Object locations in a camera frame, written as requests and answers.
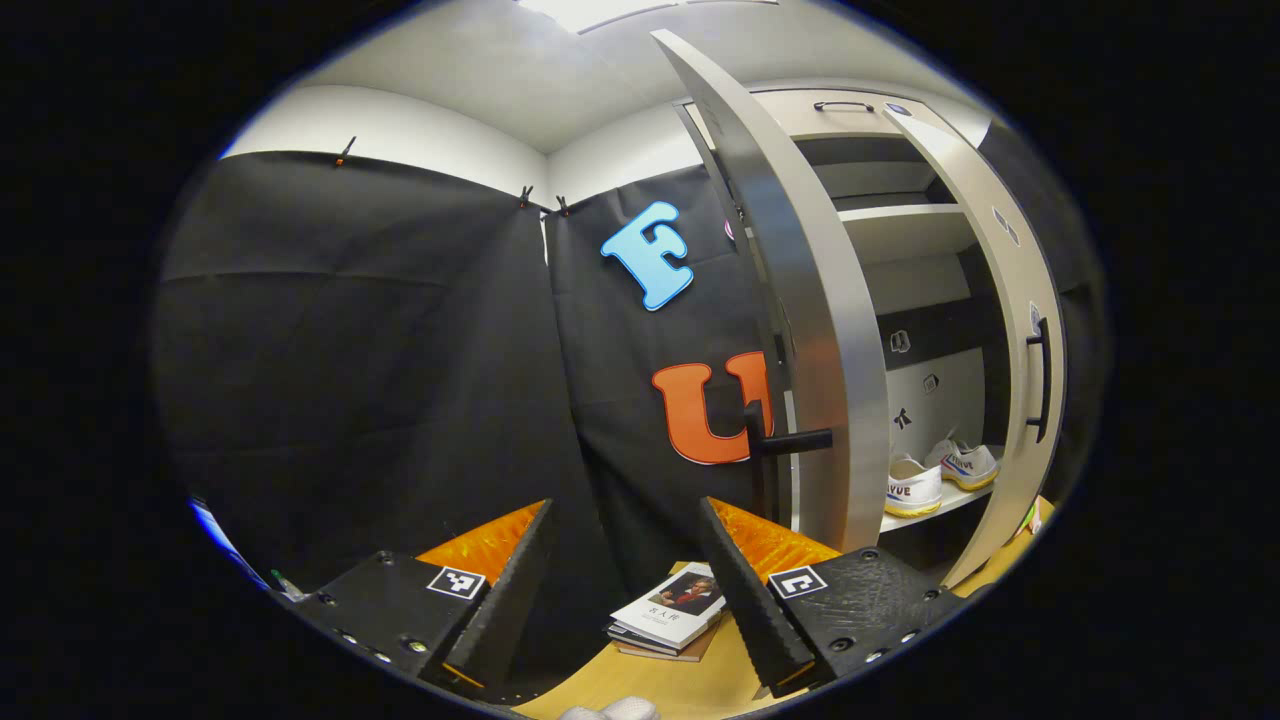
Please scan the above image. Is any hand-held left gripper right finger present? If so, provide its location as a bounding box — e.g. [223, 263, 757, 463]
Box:
[698, 496, 966, 699]

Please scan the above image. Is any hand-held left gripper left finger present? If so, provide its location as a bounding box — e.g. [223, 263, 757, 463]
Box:
[290, 498, 558, 701]

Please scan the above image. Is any white canvas shoe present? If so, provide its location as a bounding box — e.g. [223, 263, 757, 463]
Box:
[885, 453, 944, 519]
[925, 438, 1000, 492]

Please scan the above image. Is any white cabinet door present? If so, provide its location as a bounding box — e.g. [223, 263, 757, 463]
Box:
[650, 28, 893, 556]
[883, 108, 1069, 591]

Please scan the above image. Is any white grey shoe cabinet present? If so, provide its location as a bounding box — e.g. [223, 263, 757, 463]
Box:
[680, 88, 1011, 571]

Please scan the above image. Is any white cabinet drawer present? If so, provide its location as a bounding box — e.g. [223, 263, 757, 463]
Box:
[750, 90, 946, 141]

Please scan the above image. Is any white portrait cover book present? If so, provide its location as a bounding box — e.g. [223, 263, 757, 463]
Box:
[610, 562, 728, 651]

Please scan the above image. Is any brown book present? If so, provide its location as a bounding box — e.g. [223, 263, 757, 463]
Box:
[607, 625, 721, 663]

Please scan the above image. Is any ceiling light panel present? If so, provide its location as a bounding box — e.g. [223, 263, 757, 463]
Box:
[515, 0, 781, 34]

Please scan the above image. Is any black left door handle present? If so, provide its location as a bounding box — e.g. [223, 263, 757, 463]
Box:
[742, 398, 834, 521]

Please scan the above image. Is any black door handle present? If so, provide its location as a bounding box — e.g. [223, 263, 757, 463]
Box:
[1024, 317, 1053, 444]
[742, 398, 834, 521]

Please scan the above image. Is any black right door handle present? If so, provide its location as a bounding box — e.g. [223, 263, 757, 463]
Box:
[1024, 317, 1053, 444]

